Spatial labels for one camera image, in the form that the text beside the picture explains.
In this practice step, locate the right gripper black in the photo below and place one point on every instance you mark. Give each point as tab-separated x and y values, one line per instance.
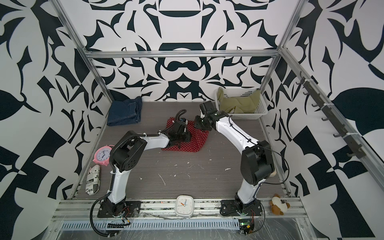
197	123

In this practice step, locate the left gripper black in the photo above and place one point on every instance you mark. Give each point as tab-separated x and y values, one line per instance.
184	135

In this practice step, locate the red polka dot skirt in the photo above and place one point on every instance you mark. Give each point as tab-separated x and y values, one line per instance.
197	140

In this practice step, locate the blue denim skirt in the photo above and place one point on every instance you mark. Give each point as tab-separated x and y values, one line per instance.
125	112

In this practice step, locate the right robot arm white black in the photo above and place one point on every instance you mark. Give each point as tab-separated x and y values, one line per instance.
257	164

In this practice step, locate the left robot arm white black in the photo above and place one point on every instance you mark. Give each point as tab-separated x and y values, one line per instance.
126	154

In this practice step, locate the olive green skirt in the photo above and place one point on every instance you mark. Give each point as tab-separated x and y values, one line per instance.
239	105

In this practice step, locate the white plastic laundry basket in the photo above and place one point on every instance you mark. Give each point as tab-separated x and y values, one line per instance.
261	109

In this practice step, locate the white square clock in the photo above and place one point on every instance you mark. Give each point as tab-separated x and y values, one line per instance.
184	206

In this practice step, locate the pink alarm clock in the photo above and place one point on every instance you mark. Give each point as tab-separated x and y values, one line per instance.
102	155

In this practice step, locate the green circuit board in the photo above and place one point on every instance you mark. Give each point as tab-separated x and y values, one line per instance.
246	226

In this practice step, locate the brown plush toy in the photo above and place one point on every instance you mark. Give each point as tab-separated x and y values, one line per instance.
279	207

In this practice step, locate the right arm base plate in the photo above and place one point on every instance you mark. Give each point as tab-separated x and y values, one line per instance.
233	208

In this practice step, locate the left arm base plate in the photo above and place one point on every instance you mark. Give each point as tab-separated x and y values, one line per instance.
128	209

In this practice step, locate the white slotted cable duct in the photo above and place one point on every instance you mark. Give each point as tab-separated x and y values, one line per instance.
186	224

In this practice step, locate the aluminium frame crossbar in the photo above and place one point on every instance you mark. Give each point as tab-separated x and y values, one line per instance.
180	54

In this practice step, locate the aluminium frame rail front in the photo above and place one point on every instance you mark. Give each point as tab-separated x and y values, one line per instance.
162	209

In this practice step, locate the grey wall hook rack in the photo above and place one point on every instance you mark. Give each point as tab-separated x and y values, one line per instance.
333	116

